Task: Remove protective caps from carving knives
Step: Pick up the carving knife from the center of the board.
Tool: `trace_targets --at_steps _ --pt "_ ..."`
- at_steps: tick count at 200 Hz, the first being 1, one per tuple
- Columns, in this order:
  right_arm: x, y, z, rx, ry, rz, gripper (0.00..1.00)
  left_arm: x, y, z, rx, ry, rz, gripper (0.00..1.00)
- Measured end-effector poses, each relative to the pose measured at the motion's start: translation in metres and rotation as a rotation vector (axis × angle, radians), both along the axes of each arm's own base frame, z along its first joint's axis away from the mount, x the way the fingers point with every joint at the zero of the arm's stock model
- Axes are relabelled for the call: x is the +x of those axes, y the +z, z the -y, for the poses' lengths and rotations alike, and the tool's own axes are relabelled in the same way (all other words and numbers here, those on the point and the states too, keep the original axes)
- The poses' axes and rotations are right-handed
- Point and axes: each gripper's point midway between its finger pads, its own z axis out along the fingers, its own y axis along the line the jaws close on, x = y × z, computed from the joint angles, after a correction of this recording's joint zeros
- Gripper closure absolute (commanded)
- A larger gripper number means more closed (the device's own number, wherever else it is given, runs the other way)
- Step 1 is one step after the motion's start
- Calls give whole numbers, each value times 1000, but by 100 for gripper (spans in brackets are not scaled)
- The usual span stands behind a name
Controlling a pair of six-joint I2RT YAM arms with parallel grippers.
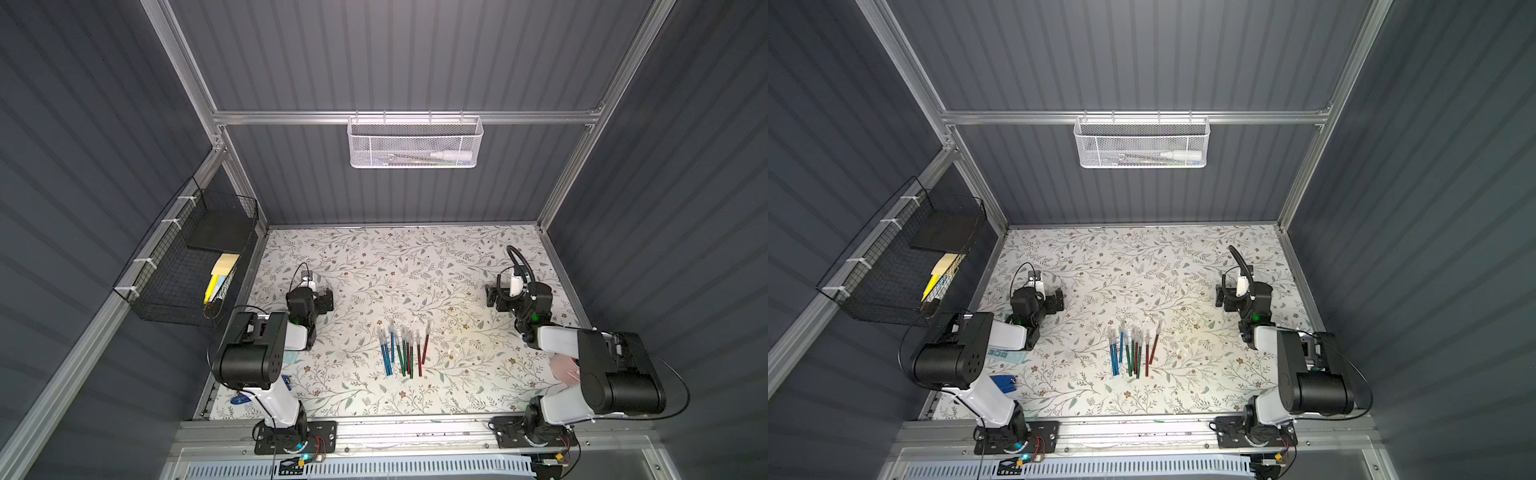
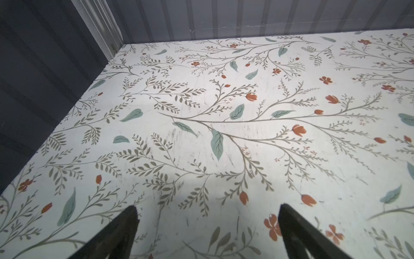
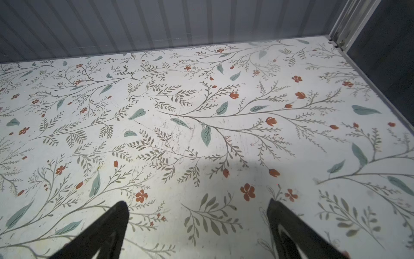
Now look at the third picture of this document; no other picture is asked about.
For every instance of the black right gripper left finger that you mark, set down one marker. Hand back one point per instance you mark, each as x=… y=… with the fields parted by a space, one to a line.
x=103 y=239

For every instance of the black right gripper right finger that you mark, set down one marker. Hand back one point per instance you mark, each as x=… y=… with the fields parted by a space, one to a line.
x=293 y=237

